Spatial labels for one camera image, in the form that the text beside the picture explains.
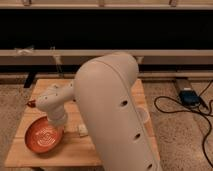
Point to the white plastic cup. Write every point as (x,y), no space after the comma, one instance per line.
(144,116)

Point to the long wooden shelf rail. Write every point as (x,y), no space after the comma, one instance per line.
(142,56)

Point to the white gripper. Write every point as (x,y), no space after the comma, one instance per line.
(57,119)

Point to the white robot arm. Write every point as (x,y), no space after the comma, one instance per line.
(102,91)

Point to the wooden table board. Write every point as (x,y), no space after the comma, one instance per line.
(72,150)

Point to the black power adapter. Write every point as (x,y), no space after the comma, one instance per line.
(189,97)

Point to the orange ceramic bowl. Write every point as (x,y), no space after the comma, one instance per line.
(42,137)

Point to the white sponge block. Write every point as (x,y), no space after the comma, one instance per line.
(82,130)

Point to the red chili pepper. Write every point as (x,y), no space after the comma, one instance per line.
(31,103)

